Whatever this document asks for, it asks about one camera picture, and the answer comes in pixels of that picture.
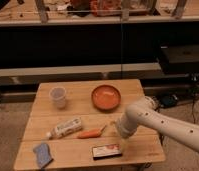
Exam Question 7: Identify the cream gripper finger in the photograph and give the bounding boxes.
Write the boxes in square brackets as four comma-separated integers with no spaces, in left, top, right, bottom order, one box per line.
[119,138,128,154]

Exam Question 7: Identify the black and white eraser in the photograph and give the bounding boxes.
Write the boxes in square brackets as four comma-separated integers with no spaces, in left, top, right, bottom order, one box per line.
[92,144,122,160]

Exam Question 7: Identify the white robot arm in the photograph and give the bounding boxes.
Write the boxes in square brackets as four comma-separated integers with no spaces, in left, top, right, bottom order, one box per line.
[115,96,199,152]

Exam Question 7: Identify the white ceramic cup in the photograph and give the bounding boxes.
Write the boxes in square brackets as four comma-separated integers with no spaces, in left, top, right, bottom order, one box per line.
[49,87,66,109]

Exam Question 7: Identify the orange carrot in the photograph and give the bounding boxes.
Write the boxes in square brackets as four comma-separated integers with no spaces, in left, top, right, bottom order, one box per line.
[77,127,105,139]

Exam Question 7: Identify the orange bowl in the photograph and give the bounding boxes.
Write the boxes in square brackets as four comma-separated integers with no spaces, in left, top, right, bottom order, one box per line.
[91,85,121,110]

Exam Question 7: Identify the wooden folding table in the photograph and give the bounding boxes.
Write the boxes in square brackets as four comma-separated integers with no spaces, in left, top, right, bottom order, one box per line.
[14,79,165,171]

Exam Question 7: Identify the white glue bottle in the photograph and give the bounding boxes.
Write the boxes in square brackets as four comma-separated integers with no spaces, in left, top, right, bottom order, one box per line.
[46,117,82,139]

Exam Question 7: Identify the blue sponge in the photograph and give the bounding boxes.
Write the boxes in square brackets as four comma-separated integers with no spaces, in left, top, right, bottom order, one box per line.
[33,143,53,169]

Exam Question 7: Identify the black box on shelf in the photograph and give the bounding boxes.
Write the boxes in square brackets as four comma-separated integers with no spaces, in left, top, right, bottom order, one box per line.
[158,45,199,74]

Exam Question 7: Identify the long metal shelf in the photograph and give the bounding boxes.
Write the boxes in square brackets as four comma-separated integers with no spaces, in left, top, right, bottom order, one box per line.
[0,63,161,86]

